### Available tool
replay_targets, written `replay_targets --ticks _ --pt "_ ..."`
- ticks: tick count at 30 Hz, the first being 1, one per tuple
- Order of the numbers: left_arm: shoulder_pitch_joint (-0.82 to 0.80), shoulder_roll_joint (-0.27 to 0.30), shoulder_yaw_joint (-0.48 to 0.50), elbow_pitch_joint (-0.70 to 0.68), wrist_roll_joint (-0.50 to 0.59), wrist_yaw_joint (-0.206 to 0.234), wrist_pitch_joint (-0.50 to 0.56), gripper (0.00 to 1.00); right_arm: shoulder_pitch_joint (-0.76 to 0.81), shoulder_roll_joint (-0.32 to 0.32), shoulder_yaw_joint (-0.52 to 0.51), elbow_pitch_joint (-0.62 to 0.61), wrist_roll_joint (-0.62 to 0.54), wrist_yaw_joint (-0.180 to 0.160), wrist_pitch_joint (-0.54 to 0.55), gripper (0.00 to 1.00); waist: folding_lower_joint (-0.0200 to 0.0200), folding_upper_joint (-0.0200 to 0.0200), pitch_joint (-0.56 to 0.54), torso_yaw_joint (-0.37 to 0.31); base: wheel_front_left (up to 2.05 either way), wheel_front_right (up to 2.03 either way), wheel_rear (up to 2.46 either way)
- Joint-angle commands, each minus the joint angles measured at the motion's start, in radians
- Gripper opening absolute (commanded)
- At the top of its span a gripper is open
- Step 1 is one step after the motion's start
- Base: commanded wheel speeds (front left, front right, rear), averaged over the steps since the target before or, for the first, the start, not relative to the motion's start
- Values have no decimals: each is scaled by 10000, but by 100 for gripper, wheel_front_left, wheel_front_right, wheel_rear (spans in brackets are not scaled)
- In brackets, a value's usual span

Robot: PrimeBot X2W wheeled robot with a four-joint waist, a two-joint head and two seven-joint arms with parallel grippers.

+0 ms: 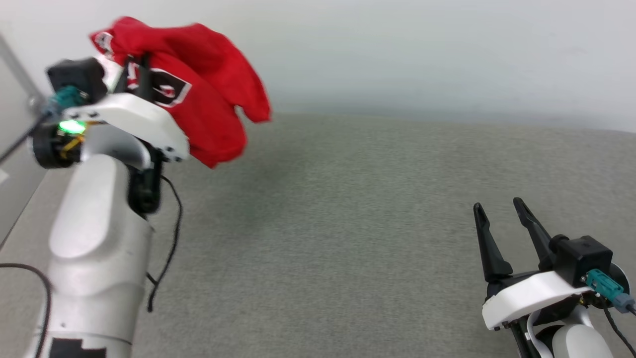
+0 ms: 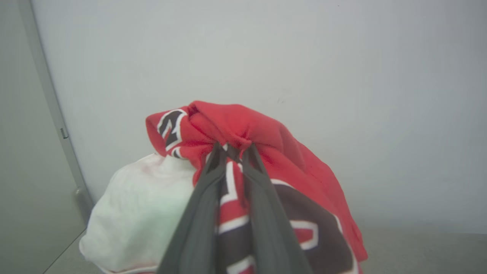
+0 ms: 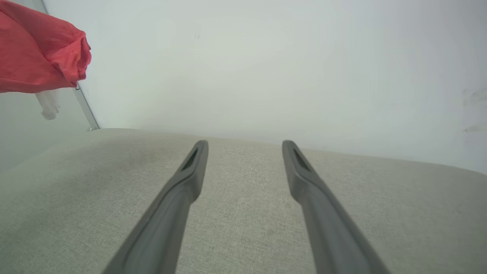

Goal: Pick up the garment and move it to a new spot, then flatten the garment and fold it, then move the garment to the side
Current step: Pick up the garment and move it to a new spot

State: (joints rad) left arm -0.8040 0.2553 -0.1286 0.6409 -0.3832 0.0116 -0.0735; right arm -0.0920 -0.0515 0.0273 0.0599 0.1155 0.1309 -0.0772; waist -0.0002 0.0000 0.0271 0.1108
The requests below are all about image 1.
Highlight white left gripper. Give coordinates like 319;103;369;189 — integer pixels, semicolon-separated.
32;54;190;170

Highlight dark grey baseboard strip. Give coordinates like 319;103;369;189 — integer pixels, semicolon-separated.
0;34;46;107

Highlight thin black right camera cable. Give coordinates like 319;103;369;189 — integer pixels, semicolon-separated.
603;304;636;358

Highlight teal left camera connector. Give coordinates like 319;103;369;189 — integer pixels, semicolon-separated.
49;86;89;109

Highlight red garment with white trim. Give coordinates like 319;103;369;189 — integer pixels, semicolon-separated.
89;16;272;169

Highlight teal right camera connector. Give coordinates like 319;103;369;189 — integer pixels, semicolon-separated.
585;269;636;313

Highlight teal camera connector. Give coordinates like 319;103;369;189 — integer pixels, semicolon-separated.
49;86;89;109
585;269;636;313

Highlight black cable beside left arm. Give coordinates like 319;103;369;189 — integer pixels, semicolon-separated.
0;263;53;358

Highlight black looping left arm cable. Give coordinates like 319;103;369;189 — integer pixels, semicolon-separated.
146;174;183;314

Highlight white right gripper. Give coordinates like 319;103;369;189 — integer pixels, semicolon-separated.
473;197;594;333

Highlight grey fabric sofa cushion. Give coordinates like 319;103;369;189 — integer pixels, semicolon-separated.
0;112;636;358

